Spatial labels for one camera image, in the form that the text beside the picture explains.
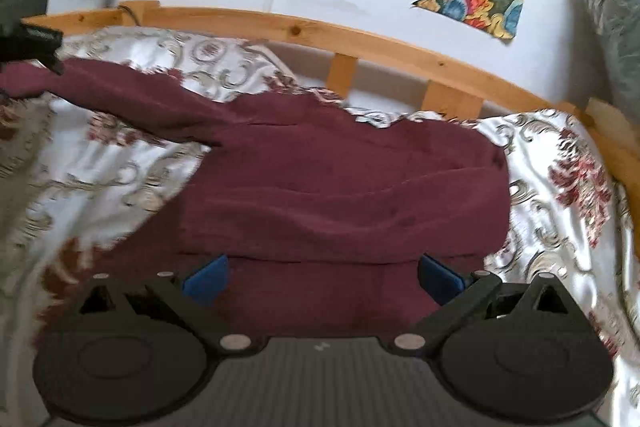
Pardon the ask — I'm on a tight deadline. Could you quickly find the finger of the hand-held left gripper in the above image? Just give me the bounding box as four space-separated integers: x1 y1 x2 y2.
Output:
19 23 66 76

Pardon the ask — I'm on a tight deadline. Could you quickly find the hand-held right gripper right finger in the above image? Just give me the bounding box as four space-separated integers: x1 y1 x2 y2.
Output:
391 253 572 356

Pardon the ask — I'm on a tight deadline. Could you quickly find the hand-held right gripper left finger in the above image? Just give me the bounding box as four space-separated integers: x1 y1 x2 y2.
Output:
77 253 263 359

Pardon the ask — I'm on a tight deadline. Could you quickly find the maroon garment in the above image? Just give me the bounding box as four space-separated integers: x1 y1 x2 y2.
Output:
0 57 512 339

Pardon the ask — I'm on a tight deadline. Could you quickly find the plastic bag of clothes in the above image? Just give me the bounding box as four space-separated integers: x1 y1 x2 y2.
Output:
582 0 640 124

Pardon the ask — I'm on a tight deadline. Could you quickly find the white floral bedspread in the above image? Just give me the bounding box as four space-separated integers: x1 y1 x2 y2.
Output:
0 26 640 427

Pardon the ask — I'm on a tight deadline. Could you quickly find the wooden bed frame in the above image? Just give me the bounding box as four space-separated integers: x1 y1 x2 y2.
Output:
22 0 640 258

